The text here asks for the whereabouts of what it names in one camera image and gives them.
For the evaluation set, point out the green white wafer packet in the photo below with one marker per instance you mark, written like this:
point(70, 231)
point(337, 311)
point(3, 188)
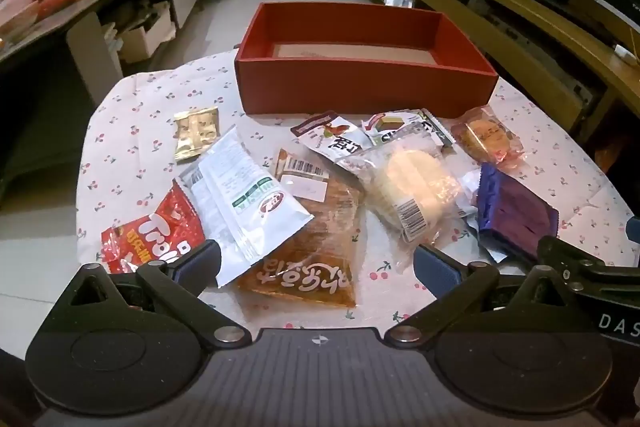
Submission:
point(395, 127)

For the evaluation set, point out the gold snack packet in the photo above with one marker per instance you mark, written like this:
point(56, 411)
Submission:
point(196, 134)

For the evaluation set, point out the clear packet of rice cracker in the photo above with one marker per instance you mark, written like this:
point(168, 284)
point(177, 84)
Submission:
point(415, 182)

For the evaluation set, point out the purple snack packet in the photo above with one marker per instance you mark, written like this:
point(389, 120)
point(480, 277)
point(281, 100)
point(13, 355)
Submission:
point(515, 212)

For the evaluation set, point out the red cardboard box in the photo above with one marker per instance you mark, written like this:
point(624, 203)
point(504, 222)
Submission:
point(350, 87)

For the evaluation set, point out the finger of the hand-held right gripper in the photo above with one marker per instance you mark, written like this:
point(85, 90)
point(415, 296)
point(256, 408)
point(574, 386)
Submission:
point(634, 234)
point(565, 257)

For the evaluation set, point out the white silver snack packet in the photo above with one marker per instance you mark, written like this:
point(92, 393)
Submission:
point(235, 207)

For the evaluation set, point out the wooden media cabinet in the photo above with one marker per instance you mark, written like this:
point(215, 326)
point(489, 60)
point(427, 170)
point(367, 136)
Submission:
point(550, 52)

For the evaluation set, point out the orange round pastry packet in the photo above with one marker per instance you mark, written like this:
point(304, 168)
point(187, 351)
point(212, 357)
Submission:
point(485, 137)

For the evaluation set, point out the dark top side table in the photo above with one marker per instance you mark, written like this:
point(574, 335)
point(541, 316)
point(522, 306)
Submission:
point(90, 37)

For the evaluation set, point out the clear packet of brown pastry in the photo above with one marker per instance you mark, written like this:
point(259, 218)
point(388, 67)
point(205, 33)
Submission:
point(310, 257)

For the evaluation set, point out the open cardboard box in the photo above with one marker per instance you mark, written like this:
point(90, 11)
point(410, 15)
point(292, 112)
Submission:
point(145, 34)

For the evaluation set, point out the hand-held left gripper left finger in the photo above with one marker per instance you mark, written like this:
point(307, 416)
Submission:
point(197, 264)

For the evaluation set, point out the white chicken leg packet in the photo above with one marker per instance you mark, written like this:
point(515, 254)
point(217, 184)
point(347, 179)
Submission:
point(340, 142)

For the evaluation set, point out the cherry print tablecloth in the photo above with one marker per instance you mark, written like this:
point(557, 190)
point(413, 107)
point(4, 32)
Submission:
point(150, 117)

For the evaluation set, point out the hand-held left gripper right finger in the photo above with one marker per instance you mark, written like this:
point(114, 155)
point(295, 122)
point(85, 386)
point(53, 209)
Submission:
point(437, 274)

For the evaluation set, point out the red gummy candy packet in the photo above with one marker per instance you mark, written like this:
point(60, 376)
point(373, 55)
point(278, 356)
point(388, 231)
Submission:
point(160, 227)

